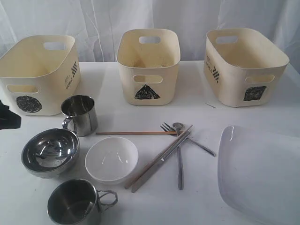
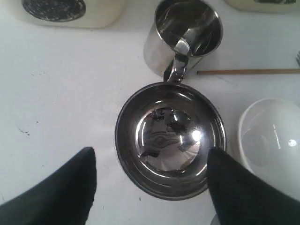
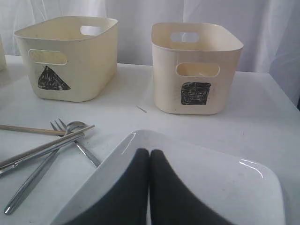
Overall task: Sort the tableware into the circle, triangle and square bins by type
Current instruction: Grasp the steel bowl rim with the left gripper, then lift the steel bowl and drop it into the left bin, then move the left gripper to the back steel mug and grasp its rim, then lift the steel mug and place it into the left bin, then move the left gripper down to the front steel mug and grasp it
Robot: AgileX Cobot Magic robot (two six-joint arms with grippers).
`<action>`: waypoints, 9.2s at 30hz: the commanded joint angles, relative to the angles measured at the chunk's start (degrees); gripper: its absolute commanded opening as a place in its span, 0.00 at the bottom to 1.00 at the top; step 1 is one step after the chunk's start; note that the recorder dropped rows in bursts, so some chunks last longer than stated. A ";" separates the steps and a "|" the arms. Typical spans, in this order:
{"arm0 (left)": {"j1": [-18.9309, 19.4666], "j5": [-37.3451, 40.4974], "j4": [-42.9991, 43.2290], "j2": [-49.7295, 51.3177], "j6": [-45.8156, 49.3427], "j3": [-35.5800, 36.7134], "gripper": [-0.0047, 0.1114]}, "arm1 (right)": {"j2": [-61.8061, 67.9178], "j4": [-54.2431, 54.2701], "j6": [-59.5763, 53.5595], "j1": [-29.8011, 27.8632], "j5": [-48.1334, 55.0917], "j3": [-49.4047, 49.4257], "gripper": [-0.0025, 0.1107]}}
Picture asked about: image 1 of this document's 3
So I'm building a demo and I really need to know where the steel spoon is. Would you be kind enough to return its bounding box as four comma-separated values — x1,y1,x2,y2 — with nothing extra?
172,122,184,190

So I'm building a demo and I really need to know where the white curtain backdrop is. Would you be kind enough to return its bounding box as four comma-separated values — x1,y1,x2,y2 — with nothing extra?
0,0,300,67

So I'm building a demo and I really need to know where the tall steel mug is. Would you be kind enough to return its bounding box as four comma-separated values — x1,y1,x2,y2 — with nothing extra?
61,95,98,137

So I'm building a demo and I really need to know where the horizontal wooden chopstick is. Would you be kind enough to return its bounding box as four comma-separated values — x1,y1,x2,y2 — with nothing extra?
96,131,177,135

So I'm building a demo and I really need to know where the white square plate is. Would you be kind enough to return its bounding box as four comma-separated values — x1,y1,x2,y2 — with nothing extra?
217,125,300,225

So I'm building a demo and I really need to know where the cream bin with circle mark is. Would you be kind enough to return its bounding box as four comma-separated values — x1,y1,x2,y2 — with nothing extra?
0,35,81,116

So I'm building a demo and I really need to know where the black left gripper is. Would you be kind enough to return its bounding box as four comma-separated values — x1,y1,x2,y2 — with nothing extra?
0,101,21,129

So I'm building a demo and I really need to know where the cream bin with square mark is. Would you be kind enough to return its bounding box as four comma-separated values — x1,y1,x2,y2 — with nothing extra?
203,28,290,107

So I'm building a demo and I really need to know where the steel table knife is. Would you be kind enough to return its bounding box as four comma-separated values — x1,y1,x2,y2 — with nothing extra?
131,131,190,193

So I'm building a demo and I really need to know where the steel fork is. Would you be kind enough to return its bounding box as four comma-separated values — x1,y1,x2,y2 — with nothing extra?
160,122,217,157

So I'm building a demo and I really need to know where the diagonal wooden chopstick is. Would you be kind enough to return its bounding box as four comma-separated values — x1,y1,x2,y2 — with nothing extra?
124,125,193,189

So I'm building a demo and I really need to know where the cream bin with triangle mark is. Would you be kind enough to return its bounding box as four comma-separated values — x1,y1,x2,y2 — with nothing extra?
117,29,180,105

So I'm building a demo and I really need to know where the short steel cup wire handle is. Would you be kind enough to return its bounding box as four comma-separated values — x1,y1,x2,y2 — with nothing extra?
47,179,118,225

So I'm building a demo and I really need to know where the white ceramic bowl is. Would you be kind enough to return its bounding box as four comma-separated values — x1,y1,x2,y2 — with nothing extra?
85,137,139,185

